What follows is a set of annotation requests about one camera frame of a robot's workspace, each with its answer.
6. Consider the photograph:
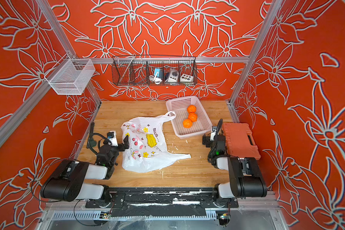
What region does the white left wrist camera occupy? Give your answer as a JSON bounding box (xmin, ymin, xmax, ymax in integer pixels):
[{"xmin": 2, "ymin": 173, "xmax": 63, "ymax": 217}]
[{"xmin": 107, "ymin": 130, "xmax": 118, "ymax": 147}]

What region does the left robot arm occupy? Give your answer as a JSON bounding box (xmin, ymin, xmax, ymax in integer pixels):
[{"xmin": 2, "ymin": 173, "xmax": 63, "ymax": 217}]
[{"xmin": 40, "ymin": 131, "xmax": 129, "ymax": 205}]

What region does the blue white small box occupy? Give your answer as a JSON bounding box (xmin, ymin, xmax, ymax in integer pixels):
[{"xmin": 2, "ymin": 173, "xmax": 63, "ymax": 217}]
[{"xmin": 153, "ymin": 68, "xmax": 164, "ymax": 79}]

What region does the orange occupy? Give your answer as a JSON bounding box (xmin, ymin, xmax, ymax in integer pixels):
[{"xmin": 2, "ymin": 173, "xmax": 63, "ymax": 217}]
[
  {"xmin": 188, "ymin": 113, "xmax": 198, "ymax": 122},
  {"xmin": 183, "ymin": 118, "xmax": 193, "ymax": 128},
  {"xmin": 187, "ymin": 105, "xmax": 196, "ymax": 113}
]

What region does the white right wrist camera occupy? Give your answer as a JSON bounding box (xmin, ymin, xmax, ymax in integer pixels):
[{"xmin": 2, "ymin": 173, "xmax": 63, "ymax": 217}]
[{"xmin": 210, "ymin": 126, "xmax": 217, "ymax": 141}]

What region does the white dotted cube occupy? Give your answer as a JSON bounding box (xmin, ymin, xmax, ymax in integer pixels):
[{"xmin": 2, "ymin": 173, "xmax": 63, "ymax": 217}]
[{"xmin": 180, "ymin": 74, "xmax": 194, "ymax": 84}]

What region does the white perforated plastic basket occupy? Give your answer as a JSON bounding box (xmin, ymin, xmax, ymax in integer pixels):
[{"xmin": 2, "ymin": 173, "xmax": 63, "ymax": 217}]
[{"xmin": 166, "ymin": 96, "xmax": 212, "ymax": 139}]

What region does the clear acrylic wall bin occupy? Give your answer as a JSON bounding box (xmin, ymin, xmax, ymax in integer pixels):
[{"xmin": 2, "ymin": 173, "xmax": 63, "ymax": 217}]
[{"xmin": 46, "ymin": 59, "xmax": 95, "ymax": 95}]

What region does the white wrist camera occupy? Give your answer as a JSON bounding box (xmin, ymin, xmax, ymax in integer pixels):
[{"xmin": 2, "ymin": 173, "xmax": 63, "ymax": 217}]
[
  {"xmin": 107, "ymin": 130, "xmax": 118, "ymax": 147},
  {"xmin": 210, "ymin": 126, "xmax": 217, "ymax": 141}
]

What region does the black wire wall basket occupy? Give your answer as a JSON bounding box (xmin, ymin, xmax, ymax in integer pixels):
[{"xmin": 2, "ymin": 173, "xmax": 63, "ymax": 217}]
[{"xmin": 112, "ymin": 55, "xmax": 198, "ymax": 86}]

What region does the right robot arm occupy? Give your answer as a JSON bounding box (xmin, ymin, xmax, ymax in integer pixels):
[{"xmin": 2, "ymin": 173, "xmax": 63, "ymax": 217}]
[{"xmin": 202, "ymin": 133, "xmax": 267, "ymax": 199}]

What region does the white grey adapter box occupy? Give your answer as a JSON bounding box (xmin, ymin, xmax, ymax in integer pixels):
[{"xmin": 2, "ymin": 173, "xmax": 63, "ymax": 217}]
[{"xmin": 165, "ymin": 69, "xmax": 179, "ymax": 83}]

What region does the red plastic tool case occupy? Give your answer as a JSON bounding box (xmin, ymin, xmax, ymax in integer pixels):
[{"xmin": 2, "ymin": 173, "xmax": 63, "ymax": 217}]
[{"xmin": 222, "ymin": 122, "xmax": 261, "ymax": 160}]

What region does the white printed plastic bag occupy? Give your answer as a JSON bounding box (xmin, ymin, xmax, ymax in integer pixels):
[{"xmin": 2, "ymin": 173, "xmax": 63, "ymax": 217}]
[{"xmin": 121, "ymin": 111, "xmax": 191, "ymax": 173}]

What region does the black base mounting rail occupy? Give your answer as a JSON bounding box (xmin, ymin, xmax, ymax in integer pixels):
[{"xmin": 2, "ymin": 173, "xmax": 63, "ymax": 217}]
[{"xmin": 85, "ymin": 187, "xmax": 239, "ymax": 219}]

